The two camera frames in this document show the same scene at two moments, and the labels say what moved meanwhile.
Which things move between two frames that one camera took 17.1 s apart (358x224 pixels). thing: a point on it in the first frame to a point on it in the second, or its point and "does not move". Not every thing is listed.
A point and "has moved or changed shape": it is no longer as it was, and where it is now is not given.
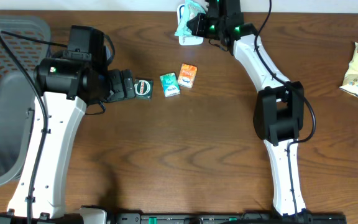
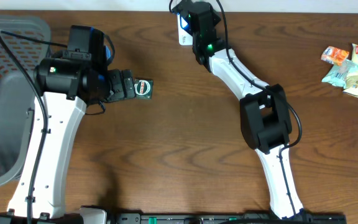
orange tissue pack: [187, 75] to [334, 55]
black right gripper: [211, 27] to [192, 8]
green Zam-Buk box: [143, 89] does not move
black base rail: [244, 218] does not move
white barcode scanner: [186, 40] does not move
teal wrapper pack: [191, 8] has moved or changed shape
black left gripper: [117, 78] does not move
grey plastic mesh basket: [7, 96] does not move
